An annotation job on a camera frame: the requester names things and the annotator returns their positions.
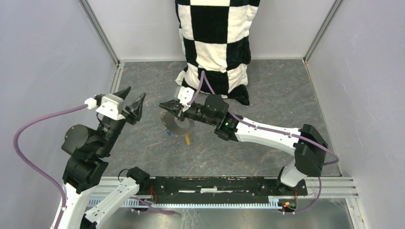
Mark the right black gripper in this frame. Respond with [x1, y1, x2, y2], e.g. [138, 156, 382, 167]
[159, 99, 217, 127]

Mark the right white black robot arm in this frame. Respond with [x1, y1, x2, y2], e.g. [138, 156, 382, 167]
[159, 95, 328, 195]

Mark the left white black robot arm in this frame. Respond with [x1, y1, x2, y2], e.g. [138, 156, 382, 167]
[51, 87, 150, 229]

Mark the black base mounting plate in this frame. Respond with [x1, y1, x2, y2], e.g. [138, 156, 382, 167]
[137, 177, 308, 204]

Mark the black white checkered pillow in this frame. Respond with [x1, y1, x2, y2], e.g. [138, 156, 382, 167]
[174, 0, 260, 106]

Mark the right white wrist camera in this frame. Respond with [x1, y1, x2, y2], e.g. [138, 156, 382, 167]
[174, 86, 195, 107]

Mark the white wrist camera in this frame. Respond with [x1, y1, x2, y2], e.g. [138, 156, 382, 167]
[174, 86, 195, 107]
[84, 94, 125, 121]

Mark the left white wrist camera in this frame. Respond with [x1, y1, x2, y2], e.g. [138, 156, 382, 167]
[84, 94, 125, 121]

